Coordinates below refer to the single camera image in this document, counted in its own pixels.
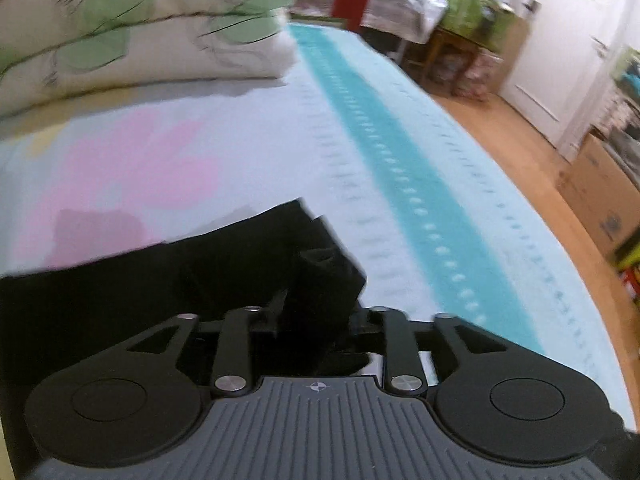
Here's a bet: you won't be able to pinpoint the brown wooden stool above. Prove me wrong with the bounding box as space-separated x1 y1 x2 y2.
400 27 501 101

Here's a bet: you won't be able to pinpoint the brown cardboard box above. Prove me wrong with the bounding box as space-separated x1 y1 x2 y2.
558 134 639 260

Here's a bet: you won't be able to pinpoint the pastel patterned bed sheet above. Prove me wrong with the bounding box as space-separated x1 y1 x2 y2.
1 25 636 425

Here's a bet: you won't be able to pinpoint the floral folded quilt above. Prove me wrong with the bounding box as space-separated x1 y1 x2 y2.
1 0 296 115

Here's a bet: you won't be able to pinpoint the floral storage bag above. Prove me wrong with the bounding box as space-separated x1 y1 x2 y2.
428 49 502 102

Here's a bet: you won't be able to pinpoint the white door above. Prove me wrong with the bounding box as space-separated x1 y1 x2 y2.
500 0 629 160

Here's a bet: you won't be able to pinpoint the black pants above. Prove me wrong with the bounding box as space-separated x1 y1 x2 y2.
1 200 368 477

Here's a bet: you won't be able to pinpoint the green patterned bag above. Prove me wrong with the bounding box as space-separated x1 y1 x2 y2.
439 0 515 53

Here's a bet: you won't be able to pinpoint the table with checkered cloth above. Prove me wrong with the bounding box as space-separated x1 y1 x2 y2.
291 0 448 62

